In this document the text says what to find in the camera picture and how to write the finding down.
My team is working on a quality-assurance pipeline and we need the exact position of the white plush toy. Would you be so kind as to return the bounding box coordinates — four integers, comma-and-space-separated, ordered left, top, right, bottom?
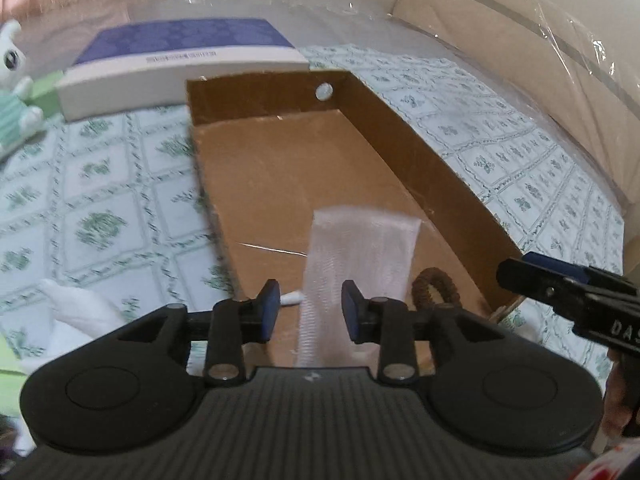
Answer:
0, 20, 46, 161

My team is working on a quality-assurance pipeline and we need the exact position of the blue and white box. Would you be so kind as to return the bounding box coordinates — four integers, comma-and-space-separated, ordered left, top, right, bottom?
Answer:
55, 17, 310, 122

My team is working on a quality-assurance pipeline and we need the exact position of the plastic-wrapped beige headboard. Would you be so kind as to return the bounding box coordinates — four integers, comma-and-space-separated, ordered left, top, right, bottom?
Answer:
390, 0, 640, 201

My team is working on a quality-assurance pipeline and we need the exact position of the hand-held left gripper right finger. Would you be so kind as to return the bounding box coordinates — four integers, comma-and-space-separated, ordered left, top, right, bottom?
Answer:
341, 280, 505, 387

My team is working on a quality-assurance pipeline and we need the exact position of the green box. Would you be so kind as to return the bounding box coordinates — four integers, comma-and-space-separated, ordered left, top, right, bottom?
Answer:
29, 71, 65, 120

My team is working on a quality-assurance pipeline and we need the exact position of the brown hair tie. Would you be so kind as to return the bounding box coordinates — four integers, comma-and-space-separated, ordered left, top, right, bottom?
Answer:
411, 268, 456, 311

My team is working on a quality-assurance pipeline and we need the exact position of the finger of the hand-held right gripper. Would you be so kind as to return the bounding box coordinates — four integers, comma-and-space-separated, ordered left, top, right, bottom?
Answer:
496, 252, 592, 310

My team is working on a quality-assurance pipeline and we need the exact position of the white cloth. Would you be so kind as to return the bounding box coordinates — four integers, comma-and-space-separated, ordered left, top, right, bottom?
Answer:
37, 278, 133, 348

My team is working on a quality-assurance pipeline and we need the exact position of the person's right hand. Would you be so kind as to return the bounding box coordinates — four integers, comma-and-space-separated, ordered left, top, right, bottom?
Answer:
603, 349, 640, 442

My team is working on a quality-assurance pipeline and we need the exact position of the green patterned bed sheet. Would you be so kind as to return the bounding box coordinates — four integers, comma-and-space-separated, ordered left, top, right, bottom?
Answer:
0, 42, 627, 441

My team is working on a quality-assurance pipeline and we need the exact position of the white mesh cloth strip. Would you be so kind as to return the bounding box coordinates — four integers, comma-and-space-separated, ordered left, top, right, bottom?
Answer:
295, 206, 422, 370

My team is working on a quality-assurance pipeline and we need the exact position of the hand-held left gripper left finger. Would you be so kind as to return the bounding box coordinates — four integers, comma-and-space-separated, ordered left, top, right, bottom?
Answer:
118, 279, 281, 387

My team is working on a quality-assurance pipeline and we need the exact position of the brown cardboard box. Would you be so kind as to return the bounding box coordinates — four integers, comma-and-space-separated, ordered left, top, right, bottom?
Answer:
185, 70, 523, 376

